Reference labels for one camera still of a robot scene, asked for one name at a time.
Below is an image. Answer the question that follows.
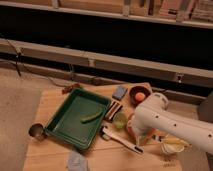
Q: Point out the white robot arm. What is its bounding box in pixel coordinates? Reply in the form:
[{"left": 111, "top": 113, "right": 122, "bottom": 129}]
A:
[{"left": 131, "top": 92, "right": 213, "bottom": 155}]

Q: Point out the dark brown bowl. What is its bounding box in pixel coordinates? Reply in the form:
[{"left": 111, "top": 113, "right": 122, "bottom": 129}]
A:
[{"left": 129, "top": 86, "right": 151, "bottom": 106}]

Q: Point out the orange red bowl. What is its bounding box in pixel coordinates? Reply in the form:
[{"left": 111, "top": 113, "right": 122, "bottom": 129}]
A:
[{"left": 126, "top": 113, "right": 156, "bottom": 143}]

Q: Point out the blue sponge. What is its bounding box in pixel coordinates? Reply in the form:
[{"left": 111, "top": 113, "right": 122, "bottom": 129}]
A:
[{"left": 112, "top": 86, "right": 127, "bottom": 100}]

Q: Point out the striped brown block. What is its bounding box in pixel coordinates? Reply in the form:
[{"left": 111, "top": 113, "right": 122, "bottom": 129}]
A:
[{"left": 105, "top": 101, "right": 122, "bottom": 121}]

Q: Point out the orange ball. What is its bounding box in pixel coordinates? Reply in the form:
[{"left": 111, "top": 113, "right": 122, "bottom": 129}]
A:
[{"left": 135, "top": 92, "right": 146, "bottom": 102}]

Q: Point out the small green cup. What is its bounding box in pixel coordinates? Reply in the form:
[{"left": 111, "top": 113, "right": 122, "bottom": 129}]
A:
[{"left": 113, "top": 112, "right": 127, "bottom": 129}]

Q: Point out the dark red small object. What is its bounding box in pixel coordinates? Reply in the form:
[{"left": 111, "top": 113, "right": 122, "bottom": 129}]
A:
[{"left": 62, "top": 83, "right": 81, "bottom": 94}]

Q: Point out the green pickle in tray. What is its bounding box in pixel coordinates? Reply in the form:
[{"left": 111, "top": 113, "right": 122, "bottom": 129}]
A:
[{"left": 81, "top": 109, "right": 102, "bottom": 123}]

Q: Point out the green plastic tray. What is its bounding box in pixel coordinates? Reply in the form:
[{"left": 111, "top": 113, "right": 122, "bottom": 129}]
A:
[{"left": 45, "top": 88, "right": 111, "bottom": 150}]

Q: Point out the grey blue cloth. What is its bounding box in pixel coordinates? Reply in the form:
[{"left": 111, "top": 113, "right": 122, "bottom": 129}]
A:
[{"left": 67, "top": 151, "right": 88, "bottom": 171}]

